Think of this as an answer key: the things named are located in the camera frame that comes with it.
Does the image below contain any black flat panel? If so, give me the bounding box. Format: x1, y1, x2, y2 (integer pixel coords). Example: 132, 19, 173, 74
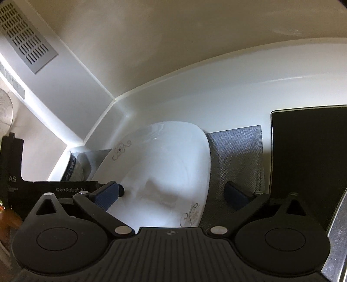
270, 104, 347, 231

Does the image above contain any white floral print plate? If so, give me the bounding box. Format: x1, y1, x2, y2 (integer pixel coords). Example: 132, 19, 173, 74
98, 121, 211, 229

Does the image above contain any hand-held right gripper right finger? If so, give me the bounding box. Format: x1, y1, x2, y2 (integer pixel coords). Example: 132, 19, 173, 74
207, 181, 316, 239

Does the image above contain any round metal lid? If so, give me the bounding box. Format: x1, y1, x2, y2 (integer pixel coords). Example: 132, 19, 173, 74
0, 88, 15, 133

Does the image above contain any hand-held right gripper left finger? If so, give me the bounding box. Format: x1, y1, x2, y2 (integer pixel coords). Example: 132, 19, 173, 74
26, 181, 136, 239

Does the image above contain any large grey vent grille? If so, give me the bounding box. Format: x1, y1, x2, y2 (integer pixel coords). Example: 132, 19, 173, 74
0, 0, 59, 74

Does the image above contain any grey woven shelf mat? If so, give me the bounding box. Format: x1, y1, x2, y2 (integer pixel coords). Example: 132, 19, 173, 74
205, 125, 265, 226

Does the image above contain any person's left hand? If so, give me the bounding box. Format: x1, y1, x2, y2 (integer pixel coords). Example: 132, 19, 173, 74
0, 207, 23, 244

